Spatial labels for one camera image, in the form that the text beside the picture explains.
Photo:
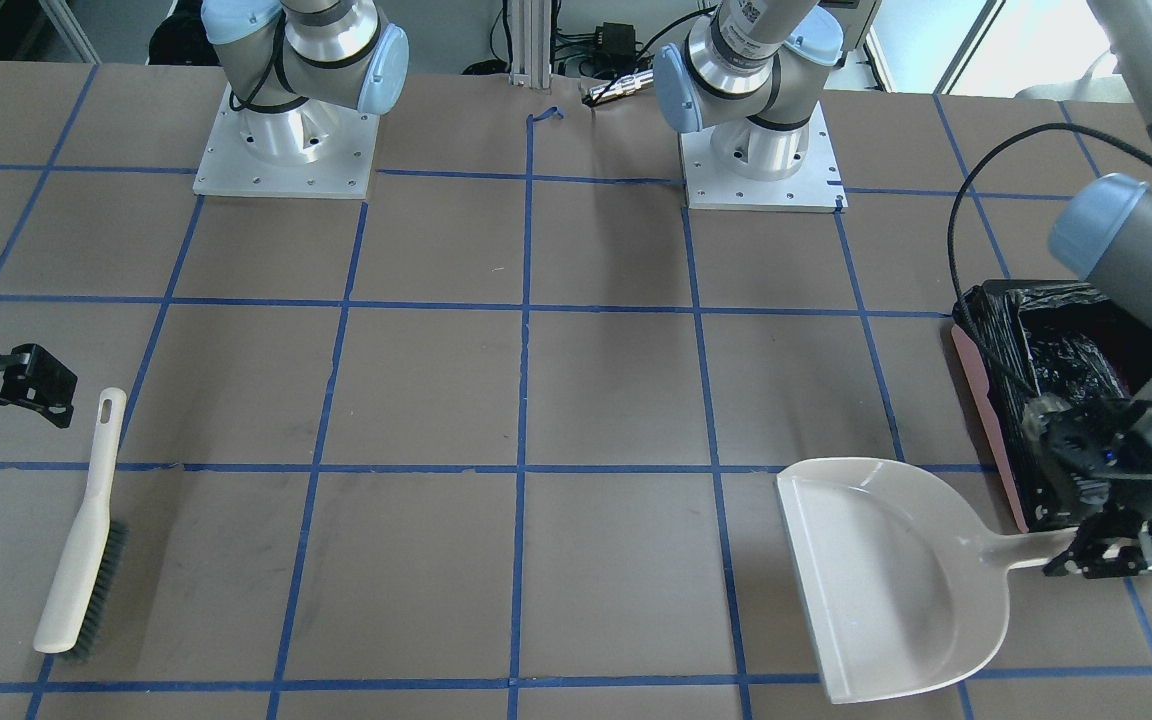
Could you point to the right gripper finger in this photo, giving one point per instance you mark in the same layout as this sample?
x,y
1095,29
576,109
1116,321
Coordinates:
x,y
32,378

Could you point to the aluminium frame post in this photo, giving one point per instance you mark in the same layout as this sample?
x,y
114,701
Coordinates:
x,y
531,26

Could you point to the beige plastic dustpan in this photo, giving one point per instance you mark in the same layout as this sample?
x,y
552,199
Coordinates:
x,y
905,590

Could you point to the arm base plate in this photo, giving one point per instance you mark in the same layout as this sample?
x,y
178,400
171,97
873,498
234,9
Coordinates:
x,y
317,151
739,166

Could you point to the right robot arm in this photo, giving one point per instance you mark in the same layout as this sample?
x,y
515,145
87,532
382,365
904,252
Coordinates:
x,y
307,83

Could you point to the pink bin with black bag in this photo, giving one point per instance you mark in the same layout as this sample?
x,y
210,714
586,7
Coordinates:
x,y
1068,389

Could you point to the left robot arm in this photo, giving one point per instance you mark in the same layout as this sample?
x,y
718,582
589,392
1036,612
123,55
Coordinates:
x,y
762,65

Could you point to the beige hand brush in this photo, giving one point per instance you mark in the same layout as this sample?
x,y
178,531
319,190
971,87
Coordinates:
x,y
82,583

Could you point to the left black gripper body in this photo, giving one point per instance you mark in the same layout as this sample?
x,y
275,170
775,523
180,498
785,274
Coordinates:
x,y
1119,546

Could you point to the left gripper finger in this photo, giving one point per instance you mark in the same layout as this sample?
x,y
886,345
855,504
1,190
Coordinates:
x,y
1127,558
1086,550

